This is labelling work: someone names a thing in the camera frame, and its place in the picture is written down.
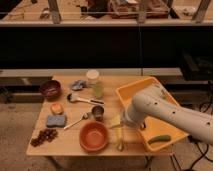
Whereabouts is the bunch of dark grapes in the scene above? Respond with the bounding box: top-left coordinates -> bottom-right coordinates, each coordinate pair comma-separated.
30,129 -> 58,147

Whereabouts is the metal spoon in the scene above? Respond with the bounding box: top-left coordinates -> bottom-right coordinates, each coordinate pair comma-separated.
63,113 -> 89,130

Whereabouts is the green cucumber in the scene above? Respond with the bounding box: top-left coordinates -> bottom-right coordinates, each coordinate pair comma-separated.
148,135 -> 171,145

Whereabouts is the blue crumpled cloth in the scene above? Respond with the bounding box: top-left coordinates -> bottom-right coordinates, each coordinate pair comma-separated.
71,80 -> 87,91

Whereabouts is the yellow plastic bin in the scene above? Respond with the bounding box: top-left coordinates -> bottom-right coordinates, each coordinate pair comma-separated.
116,77 -> 188,152

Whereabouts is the white handled brush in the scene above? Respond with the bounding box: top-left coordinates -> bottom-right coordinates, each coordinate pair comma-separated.
67,93 -> 104,105

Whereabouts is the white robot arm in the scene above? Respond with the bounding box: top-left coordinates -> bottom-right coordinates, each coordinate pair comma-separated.
121,86 -> 213,146

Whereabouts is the orange plastic bowl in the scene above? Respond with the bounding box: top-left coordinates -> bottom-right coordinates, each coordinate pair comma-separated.
79,121 -> 109,152

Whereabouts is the blue sponge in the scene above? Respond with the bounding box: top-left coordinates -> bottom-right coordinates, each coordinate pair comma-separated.
46,115 -> 66,128

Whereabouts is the clear plastic cup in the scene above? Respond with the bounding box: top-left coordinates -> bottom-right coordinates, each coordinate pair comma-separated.
86,69 -> 103,99

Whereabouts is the wooden table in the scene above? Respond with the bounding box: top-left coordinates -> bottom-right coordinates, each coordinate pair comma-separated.
26,76 -> 172,157

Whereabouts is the yellow banana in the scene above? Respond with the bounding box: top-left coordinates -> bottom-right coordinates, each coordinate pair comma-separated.
109,115 -> 124,151

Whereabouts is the small metal cup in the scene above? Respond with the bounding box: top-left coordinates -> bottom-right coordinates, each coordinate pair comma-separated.
92,105 -> 104,122

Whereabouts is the orange fruit toy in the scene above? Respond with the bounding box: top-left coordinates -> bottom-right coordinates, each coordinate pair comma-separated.
50,103 -> 63,115

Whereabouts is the dark red bowl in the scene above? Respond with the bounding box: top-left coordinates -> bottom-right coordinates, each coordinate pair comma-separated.
39,80 -> 61,100

